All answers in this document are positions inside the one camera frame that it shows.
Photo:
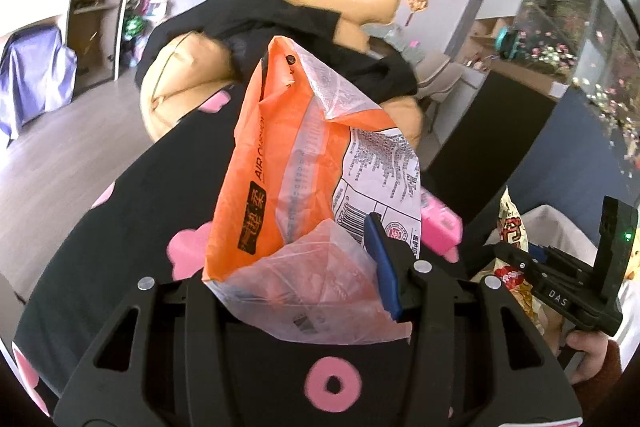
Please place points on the yellow duck plush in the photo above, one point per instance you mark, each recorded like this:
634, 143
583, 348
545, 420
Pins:
633, 266

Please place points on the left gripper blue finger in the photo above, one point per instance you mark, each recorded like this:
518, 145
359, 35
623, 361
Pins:
375, 241

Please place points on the person right hand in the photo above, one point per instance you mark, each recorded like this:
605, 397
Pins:
601, 356

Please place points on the purple covered object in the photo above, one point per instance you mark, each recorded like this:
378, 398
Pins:
38, 73

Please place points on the black Hello Kitty tablecloth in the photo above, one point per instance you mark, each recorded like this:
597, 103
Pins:
121, 334

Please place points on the brown beige noodle wrapper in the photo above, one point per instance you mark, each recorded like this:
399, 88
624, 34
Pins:
511, 259

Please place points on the fish tank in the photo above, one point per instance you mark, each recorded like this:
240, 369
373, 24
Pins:
580, 42

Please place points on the dark blue cloth cover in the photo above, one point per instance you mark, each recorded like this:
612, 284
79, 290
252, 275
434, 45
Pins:
575, 162

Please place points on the beige dining chair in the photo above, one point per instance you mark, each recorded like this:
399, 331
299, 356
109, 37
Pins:
437, 76

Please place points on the orange plastic tissue bag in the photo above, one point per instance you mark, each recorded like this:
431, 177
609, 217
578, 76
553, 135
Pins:
312, 157

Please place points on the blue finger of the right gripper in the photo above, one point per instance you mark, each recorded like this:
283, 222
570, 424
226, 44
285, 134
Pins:
538, 252

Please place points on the red chinese knot ornament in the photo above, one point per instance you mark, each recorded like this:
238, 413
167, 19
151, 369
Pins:
415, 7

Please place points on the pink toy box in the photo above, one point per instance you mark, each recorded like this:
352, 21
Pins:
441, 228

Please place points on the white cloth covered seat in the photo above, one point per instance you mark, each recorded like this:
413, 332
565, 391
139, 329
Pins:
547, 226

